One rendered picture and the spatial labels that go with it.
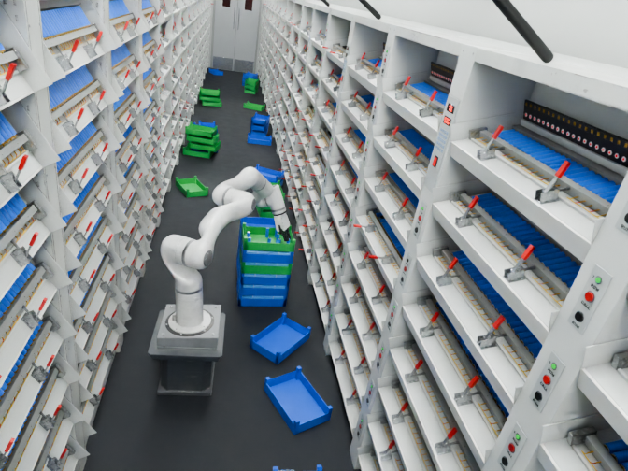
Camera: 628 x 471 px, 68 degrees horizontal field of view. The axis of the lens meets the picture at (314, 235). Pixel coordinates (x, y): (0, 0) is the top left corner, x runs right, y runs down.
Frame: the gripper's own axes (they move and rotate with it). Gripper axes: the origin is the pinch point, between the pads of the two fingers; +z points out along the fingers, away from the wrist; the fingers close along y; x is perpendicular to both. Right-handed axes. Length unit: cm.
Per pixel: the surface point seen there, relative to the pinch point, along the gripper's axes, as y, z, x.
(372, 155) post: 31, -44, 70
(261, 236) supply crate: -3.7, -1.0, -19.1
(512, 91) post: 87, -65, 128
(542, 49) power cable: 111, -75, 134
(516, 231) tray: 112, -33, 124
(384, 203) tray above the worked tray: 56, -29, 77
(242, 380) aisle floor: 70, 48, -10
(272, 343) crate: 38, 48, -8
